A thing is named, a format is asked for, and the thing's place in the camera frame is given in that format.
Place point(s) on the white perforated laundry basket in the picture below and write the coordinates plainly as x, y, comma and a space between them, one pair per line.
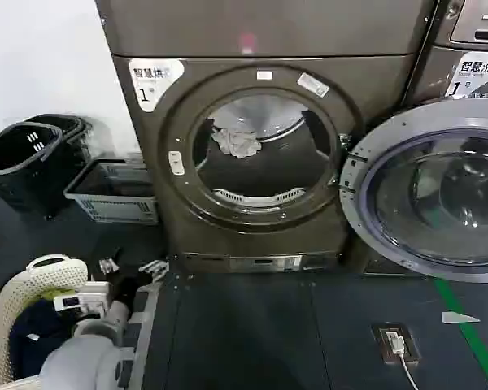
49, 272

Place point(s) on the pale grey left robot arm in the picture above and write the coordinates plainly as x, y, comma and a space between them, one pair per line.
79, 359

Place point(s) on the round glass dryer door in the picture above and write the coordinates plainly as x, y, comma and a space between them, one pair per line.
435, 191

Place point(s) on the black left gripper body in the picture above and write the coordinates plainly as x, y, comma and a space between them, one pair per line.
132, 287

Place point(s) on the white arrow floor sticker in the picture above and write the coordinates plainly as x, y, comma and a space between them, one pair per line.
457, 317

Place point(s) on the green garment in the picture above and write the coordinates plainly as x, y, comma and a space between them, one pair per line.
50, 295

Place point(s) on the grey washing machine with label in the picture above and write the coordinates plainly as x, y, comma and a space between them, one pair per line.
439, 69

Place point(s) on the white grey crumpled cloth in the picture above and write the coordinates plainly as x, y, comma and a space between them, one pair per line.
238, 144

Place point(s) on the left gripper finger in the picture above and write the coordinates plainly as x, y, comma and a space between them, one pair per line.
154, 270
110, 266

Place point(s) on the grey dryer with round opening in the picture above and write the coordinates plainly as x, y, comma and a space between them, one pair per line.
276, 32

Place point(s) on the floor power socket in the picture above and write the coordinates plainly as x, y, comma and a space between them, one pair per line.
396, 343

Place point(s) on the grey plastic crate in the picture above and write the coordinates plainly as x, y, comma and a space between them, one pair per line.
118, 207

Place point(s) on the green floor tape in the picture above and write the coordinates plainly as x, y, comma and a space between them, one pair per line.
463, 337

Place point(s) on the black plastic laundry basket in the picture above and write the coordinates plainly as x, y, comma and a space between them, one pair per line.
76, 126
16, 170

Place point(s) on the white lint filter grille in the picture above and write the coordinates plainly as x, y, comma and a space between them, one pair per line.
248, 197

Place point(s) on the dark blue garment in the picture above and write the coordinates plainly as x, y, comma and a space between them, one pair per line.
36, 337

